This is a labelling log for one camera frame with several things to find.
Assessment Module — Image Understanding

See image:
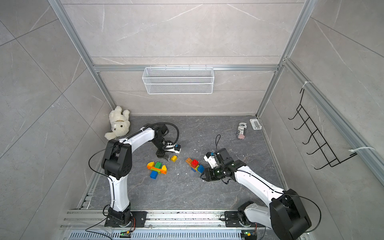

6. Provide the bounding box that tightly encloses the flag pattern can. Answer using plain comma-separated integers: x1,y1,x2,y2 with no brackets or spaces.
236,122,248,140

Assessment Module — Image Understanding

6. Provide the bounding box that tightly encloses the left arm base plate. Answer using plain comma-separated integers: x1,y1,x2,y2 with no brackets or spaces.
104,211,148,228

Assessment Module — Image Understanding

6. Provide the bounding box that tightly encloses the white wire mesh basket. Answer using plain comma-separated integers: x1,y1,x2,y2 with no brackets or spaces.
142,67,215,95

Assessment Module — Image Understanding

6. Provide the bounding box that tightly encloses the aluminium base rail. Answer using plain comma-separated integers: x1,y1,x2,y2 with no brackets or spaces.
57,209,278,240

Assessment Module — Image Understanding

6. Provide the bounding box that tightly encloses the orange 2x4 lego plate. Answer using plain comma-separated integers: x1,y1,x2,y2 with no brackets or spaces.
151,167,162,174

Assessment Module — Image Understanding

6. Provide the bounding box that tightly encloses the dark green lego brick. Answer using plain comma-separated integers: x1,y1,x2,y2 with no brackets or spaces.
155,162,163,170

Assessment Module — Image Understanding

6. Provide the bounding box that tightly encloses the small white box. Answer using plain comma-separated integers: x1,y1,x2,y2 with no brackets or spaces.
250,118,263,131

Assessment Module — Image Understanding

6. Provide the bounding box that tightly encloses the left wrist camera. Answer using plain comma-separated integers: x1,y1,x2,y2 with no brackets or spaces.
165,144,181,154

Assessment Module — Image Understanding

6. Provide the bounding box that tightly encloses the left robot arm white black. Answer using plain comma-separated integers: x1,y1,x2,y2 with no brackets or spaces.
94,122,181,229

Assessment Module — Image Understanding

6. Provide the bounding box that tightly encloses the white teddy bear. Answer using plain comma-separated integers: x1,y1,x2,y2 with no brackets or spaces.
105,106,131,141

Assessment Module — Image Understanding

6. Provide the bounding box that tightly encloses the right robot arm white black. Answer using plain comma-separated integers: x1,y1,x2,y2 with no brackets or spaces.
201,148,315,240

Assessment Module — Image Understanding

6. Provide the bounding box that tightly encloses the red lego brick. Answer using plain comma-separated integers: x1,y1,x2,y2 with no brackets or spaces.
191,160,199,169

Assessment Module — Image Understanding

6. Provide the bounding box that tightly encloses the small blue lego brick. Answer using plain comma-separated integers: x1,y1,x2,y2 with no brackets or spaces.
197,165,205,174

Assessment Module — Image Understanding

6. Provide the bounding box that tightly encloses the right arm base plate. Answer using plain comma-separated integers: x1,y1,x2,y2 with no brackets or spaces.
219,211,264,228

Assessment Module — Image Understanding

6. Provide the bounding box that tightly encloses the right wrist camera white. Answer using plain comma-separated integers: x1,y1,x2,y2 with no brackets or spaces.
204,152,218,169

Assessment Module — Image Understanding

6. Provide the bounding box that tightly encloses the black wire hook rack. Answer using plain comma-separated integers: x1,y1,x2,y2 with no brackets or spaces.
288,89,358,170

